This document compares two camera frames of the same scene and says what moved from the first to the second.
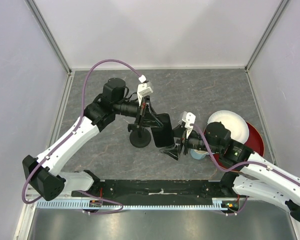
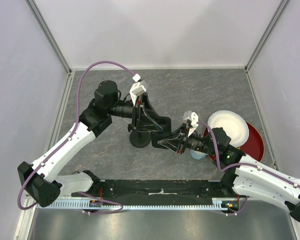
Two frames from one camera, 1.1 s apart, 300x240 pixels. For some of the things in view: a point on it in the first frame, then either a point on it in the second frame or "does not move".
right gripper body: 191,142 does not move
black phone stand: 139,137 does not move
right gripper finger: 173,152 -> 173,143
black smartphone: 164,136 does not move
